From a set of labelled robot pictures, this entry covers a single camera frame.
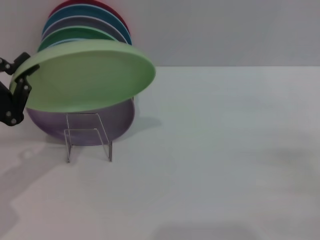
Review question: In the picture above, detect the clear wire plate rack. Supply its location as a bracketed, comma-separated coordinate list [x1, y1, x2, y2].
[64, 112, 113, 164]

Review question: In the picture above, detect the grey plate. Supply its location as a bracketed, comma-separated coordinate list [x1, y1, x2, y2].
[41, 15, 129, 46]

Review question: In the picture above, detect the light green plate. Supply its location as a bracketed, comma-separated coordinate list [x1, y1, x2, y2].
[9, 39, 157, 114]

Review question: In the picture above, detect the red plate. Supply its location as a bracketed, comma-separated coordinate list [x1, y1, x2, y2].
[48, 0, 131, 33]

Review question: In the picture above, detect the dark green plate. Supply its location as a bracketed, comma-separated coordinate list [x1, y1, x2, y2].
[37, 25, 119, 52]

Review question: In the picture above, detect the deep blue plate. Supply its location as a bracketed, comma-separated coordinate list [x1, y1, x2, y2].
[42, 5, 133, 46]

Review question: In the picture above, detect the purple plate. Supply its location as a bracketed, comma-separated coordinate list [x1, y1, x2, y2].
[25, 97, 137, 148]

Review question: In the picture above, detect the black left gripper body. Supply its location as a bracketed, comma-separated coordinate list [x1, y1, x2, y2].
[0, 80, 13, 124]

